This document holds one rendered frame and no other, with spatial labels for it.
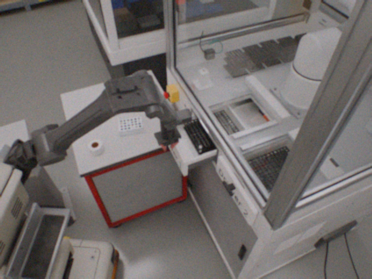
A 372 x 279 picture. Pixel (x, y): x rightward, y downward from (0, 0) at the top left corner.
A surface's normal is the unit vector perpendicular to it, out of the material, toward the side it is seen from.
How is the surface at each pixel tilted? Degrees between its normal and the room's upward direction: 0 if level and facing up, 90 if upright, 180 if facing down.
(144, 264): 0
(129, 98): 35
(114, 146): 0
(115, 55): 90
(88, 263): 0
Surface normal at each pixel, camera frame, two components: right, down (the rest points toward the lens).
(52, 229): 0.00, -0.64
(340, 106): -0.92, 0.31
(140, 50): 0.40, 0.70
